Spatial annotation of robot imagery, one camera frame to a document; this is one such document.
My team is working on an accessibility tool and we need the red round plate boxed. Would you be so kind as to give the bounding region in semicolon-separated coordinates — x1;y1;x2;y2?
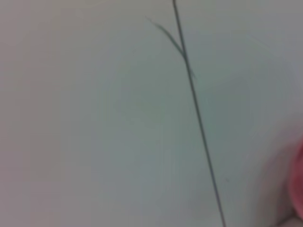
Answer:
289;139;303;220

